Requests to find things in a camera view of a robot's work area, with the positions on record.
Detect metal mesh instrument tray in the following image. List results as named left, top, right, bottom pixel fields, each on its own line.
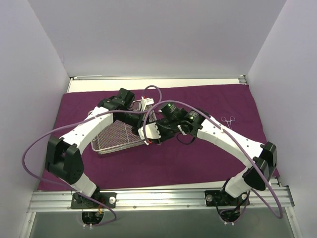
left=91, top=97, right=155, bottom=155

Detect purple surgical wrap cloth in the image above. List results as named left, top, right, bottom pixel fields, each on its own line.
left=37, top=83, right=280, bottom=192

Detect steel forceps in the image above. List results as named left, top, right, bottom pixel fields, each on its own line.
left=221, top=116, right=236, bottom=129

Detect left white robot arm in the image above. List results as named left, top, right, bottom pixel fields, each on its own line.
left=45, top=96, right=142, bottom=208

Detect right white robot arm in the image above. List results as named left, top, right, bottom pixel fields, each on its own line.
left=138, top=104, right=277, bottom=205

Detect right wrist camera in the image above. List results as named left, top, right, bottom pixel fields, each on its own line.
left=160, top=103, right=186, bottom=121

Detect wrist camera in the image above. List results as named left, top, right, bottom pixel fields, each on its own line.
left=160, top=103, right=186, bottom=121
left=117, top=88, right=135, bottom=108

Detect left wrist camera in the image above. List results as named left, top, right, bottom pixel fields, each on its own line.
left=117, top=88, right=135, bottom=108

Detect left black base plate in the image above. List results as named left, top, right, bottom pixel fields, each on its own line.
left=70, top=192, right=117, bottom=209

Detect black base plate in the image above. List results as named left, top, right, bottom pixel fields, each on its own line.
left=70, top=192, right=117, bottom=209
left=204, top=190, right=250, bottom=207

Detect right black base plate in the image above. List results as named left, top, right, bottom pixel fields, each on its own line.
left=204, top=190, right=250, bottom=207

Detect aluminium front rail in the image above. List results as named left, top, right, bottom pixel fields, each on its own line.
left=27, top=185, right=295, bottom=213

